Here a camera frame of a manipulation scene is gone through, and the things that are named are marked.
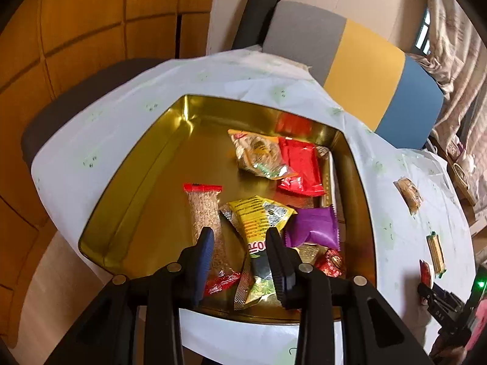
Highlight yellow seed packet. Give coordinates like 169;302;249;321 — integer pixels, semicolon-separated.
219;195;298;310

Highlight clear cracker packet green ends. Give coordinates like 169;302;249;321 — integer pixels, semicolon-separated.
426;232;447;279

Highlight dark grey chair seat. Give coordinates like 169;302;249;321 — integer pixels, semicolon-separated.
21;58;168;170

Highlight grain bar packet red ends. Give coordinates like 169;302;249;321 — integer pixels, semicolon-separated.
183;182;242;297

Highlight white teapot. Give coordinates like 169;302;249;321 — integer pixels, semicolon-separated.
454;152;478;173

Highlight beige curtain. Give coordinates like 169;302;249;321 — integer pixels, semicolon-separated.
409;0;487;149

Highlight clear peanut bag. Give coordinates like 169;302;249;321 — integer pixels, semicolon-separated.
227;129;299;180

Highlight black foam roll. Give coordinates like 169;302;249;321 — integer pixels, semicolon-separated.
233;0;285;48

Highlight gold metal tin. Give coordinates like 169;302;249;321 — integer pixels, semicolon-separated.
78;94;377;324

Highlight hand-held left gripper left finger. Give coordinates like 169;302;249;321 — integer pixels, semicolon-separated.
46;226;215;365

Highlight gold snack packet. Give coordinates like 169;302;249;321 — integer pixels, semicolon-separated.
295;244;328;265

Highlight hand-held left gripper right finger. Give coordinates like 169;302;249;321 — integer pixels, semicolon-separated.
265;227;432;365

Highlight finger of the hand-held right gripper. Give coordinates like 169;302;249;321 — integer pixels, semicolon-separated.
433;281;465;312
417;283;444;312

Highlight small red snack packet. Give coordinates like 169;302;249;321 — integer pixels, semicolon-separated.
314;249;347;278
419;259;434;305

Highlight purple snack packet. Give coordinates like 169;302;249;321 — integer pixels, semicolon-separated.
283;205;340;251

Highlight grey yellow blue chair back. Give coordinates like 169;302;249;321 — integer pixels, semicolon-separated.
262;0;446;151

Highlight large red snack packet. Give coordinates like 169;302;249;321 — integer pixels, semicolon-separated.
277;137;328;197

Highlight brown biscuit packet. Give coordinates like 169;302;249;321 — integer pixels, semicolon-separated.
394;177;424;214

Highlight pale blue tablecloth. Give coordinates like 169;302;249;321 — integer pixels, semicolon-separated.
30;46;476;365

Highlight woven round tray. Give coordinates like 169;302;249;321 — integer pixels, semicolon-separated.
452;162;478;206

